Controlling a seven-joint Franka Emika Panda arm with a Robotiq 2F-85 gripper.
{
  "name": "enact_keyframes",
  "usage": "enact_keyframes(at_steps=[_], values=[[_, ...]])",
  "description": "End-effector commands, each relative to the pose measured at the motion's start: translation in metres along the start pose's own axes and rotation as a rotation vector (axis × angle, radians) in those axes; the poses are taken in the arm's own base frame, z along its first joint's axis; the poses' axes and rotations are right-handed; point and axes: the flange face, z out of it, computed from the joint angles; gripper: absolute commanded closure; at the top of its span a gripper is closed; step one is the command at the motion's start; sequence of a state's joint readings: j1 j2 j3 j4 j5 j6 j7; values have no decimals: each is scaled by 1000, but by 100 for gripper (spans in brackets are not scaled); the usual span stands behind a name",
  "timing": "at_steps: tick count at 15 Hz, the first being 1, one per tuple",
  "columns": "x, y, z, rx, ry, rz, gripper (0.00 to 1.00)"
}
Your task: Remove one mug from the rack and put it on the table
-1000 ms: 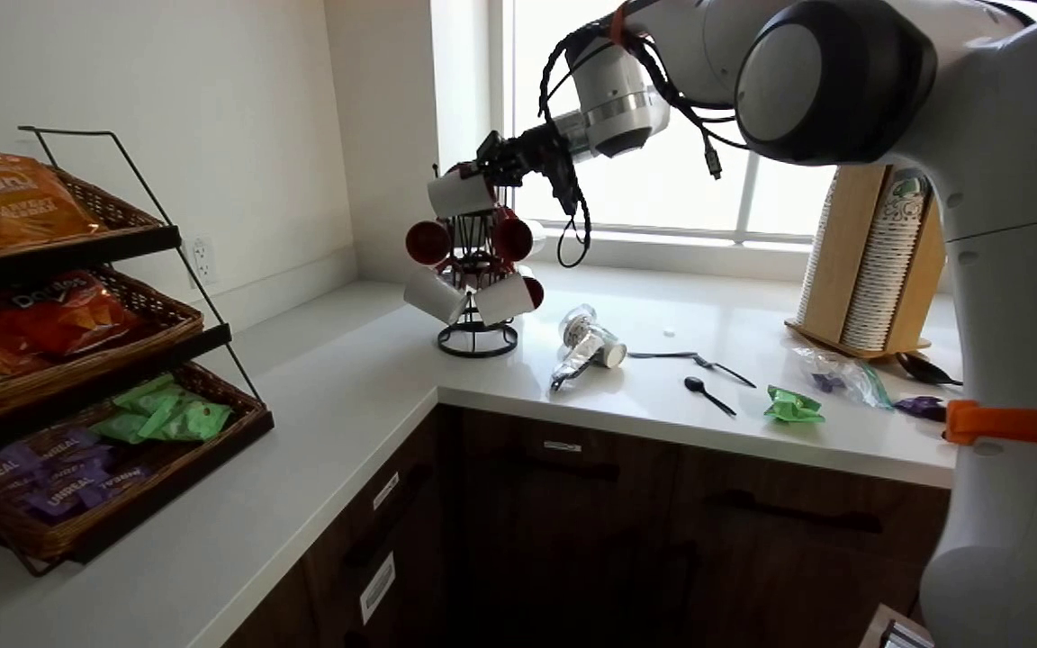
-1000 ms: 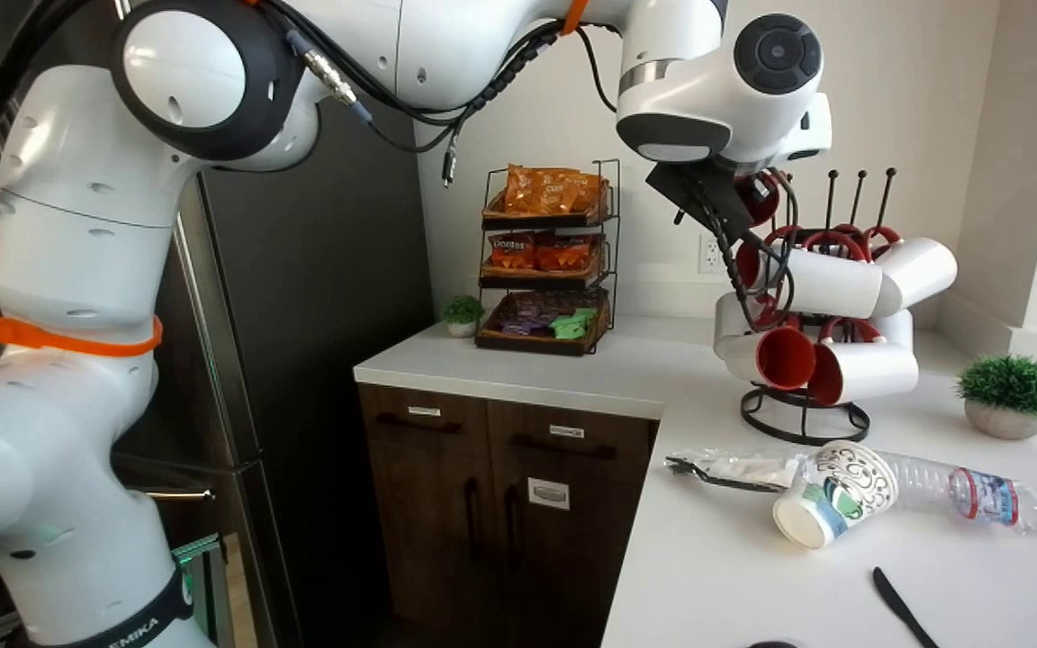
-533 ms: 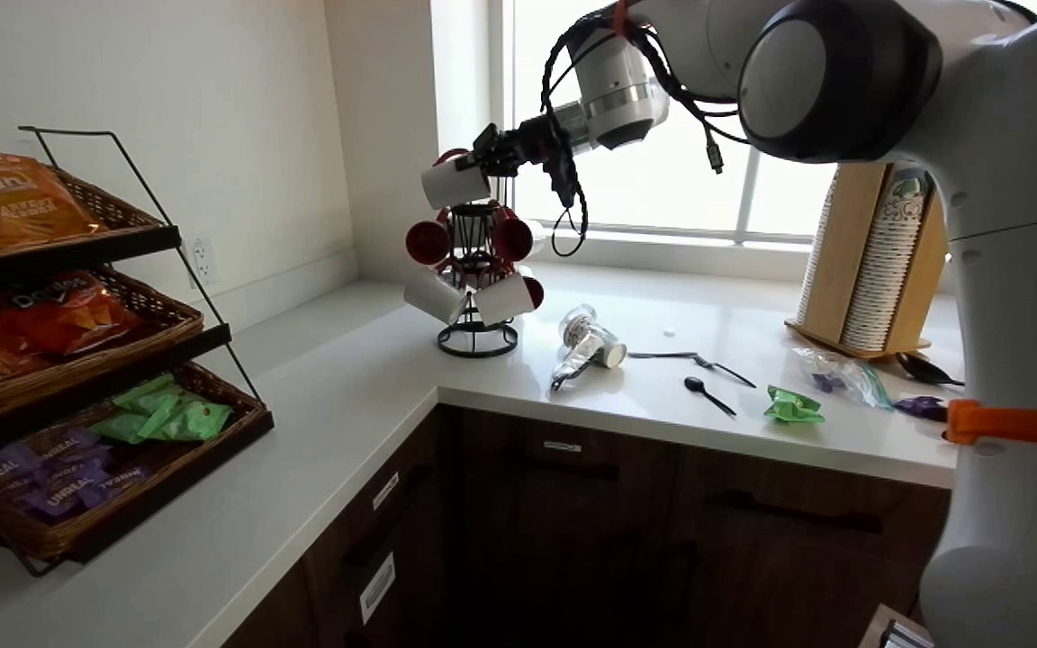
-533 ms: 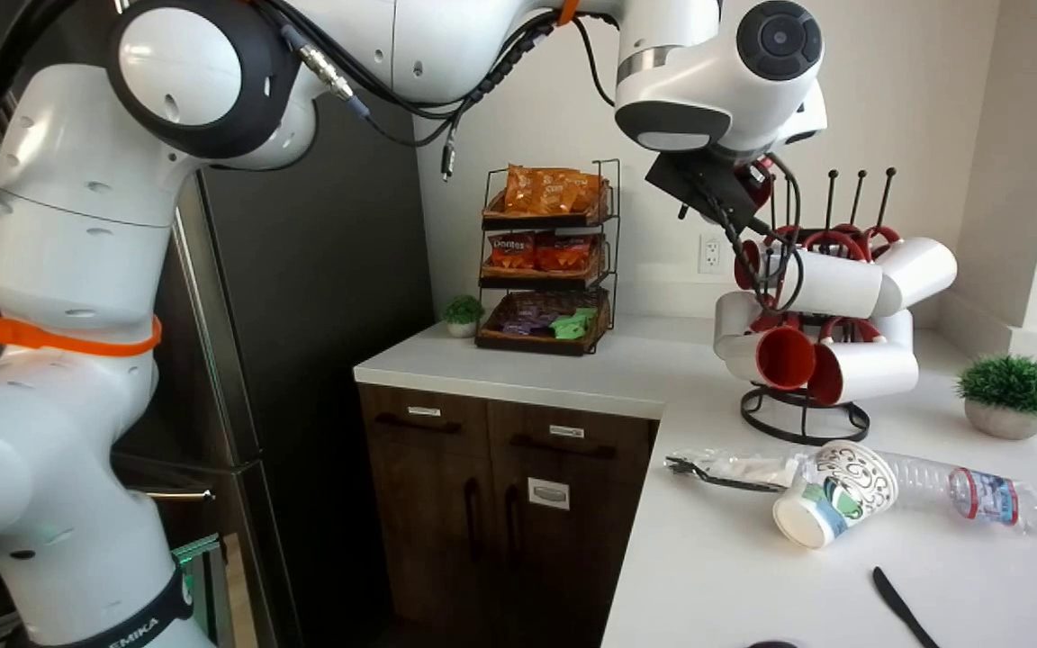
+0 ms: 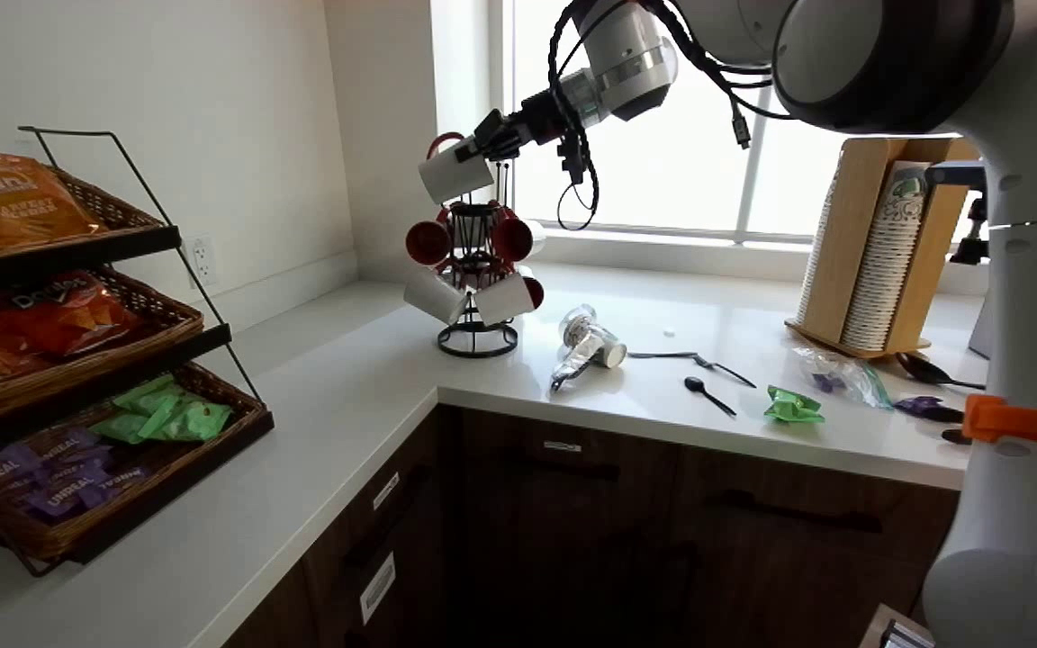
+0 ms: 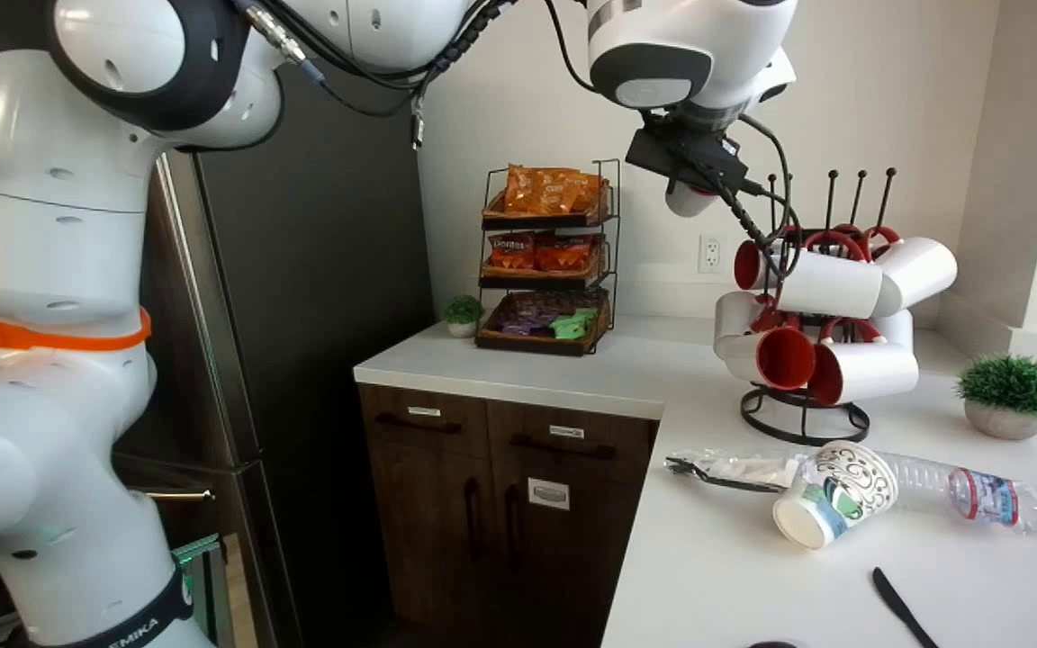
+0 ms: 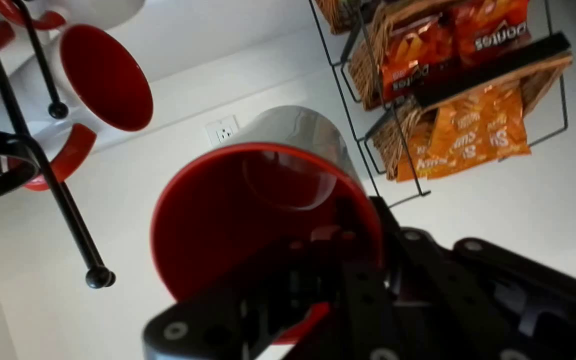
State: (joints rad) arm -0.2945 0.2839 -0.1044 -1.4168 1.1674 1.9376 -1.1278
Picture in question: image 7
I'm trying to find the orange chips bag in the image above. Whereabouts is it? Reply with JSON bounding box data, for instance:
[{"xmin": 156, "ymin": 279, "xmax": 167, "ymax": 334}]
[{"xmin": 393, "ymin": 83, "xmax": 534, "ymax": 184}]

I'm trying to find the white mug red inside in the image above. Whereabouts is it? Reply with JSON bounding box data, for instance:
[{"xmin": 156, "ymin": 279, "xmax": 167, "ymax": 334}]
[
  {"xmin": 0, "ymin": 0, "xmax": 145, "ymax": 33},
  {"xmin": 147, "ymin": 104, "xmax": 388, "ymax": 347},
  {"xmin": 3, "ymin": 22, "xmax": 156, "ymax": 196}
]

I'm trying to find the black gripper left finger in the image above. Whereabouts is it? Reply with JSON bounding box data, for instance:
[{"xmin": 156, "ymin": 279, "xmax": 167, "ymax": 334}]
[{"xmin": 141, "ymin": 229, "xmax": 395, "ymax": 360}]

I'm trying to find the white wall outlet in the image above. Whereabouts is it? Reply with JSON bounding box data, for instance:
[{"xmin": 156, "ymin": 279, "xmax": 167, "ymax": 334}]
[{"xmin": 206, "ymin": 113, "xmax": 244, "ymax": 146}]

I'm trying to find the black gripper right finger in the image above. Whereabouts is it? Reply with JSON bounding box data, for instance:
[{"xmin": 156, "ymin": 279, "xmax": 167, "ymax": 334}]
[{"xmin": 369, "ymin": 196, "xmax": 576, "ymax": 360}]

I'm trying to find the red-orange Doritos bag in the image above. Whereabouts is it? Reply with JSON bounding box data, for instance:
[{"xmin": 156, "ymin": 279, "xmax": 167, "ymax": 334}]
[
  {"xmin": 450, "ymin": 0, "xmax": 534, "ymax": 69},
  {"xmin": 378, "ymin": 15, "xmax": 456, "ymax": 104}
]

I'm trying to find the black wire tiered rack frame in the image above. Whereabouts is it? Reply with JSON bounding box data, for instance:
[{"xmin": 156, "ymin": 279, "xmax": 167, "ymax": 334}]
[{"xmin": 305, "ymin": 0, "xmax": 576, "ymax": 210}]

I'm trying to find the black metal mug rack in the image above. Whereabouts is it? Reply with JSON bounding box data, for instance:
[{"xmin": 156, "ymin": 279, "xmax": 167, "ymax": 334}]
[{"xmin": 0, "ymin": 0, "xmax": 118, "ymax": 293}]

